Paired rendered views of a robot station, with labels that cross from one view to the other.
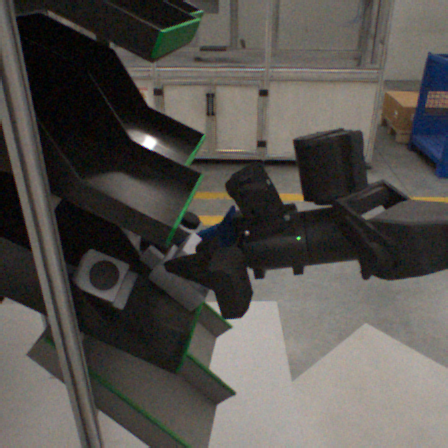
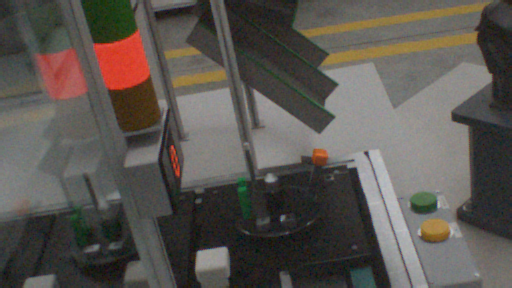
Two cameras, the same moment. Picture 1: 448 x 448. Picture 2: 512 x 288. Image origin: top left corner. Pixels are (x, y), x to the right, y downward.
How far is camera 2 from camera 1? 75 cm
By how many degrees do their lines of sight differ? 5
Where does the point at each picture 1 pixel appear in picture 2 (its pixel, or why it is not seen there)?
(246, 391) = (352, 121)
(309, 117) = not seen: outside the picture
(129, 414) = (261, 77)
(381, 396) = not seen: hidden behind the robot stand
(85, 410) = (233, 66)
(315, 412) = (416, 122)
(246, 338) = (346, 90)
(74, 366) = (225, 27)
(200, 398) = (310, 92)
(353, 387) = (450, 103)
